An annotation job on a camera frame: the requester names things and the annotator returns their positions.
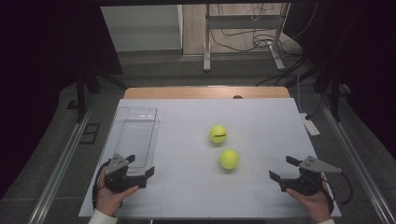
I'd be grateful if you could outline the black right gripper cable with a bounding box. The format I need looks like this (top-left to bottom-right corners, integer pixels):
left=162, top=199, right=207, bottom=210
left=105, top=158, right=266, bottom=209
left=323, top=172, right=355, bottom=216

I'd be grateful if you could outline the white foam board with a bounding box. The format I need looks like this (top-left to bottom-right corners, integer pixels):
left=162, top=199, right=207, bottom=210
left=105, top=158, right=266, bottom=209
left=78, top=98, right=343, bottom=218

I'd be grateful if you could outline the black floor frame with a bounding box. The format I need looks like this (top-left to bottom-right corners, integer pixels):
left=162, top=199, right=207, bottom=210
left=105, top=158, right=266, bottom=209
left=78, top=122, right=102, bottom=146

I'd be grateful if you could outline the black stand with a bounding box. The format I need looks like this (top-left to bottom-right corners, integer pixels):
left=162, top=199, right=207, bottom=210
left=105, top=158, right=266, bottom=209
left=65, top=66, right=127, bottom=124
left=313, top=69, right=351, bottom=123

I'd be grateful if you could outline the person's right hand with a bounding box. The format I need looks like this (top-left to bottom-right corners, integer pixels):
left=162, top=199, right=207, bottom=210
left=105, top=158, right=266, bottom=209
left=285, top=173, right=332, bottom=224

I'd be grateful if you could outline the yellow-green tennis ball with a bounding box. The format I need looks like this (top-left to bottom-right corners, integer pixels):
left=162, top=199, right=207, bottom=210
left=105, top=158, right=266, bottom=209
left=208, top=124, right=228, bottom=145
left=219, top=148, right=240, bottom=171

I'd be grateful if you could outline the grey metal desk frame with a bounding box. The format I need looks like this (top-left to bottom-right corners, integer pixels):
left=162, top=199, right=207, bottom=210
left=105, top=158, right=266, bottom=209
left=203, top=3, right=291, bottom=73

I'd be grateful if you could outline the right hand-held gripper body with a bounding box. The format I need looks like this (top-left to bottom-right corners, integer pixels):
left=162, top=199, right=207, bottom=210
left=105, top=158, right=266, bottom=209
left=279, top=155, right=343, bottom=196

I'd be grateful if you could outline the tangle of black floor cables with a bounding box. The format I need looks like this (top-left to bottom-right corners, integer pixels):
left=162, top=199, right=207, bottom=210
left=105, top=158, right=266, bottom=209
left=209, top=3, right=304, bottom=59

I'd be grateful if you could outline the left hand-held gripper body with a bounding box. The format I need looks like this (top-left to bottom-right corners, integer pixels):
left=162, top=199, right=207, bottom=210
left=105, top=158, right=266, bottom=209
left=104, top=153, right=148, bottom=193

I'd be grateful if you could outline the wooden table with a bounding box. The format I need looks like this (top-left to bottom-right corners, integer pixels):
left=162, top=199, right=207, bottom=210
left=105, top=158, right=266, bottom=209
left=123, top=86, right=291, bottom=100

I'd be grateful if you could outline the black plug cable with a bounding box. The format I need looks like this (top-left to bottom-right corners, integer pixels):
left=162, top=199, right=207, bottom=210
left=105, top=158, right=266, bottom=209
left=304, top=92, right=322, bottom=121

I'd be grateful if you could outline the white power strip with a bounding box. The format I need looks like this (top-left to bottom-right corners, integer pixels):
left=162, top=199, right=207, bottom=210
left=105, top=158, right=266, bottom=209
left=300, top=112, right=321, bottom=137

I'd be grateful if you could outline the dark curtain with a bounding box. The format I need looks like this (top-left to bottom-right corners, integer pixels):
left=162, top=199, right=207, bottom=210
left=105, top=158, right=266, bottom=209
left=283, top=0, right=396, bottom=161
left=0, top=0, right=123, bottom=200

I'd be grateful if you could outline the clear plastic container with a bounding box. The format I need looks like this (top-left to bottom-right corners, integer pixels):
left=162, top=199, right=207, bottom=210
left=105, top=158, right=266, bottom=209
left=113, top=105, right=161, bottom=175

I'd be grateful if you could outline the white cabinet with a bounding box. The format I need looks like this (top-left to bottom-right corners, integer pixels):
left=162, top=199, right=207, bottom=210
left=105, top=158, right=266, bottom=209
left=100, top=4, right=184, bottom=52

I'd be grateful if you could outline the white power strip cable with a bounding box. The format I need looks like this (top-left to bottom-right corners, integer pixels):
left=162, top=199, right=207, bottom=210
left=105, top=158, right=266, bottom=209
left=296, top=73, right=304, bottom=115

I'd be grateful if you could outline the person's left hand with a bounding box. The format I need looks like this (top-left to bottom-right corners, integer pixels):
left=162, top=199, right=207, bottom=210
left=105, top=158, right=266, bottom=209
left=95, top=183, right=140, bottom=217

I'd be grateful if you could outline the aluminium rail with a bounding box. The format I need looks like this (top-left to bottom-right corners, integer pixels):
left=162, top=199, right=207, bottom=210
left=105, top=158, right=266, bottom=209
left=27, top=104, right=96, bottom=224
left=317, top=92, right=396, bottom=224

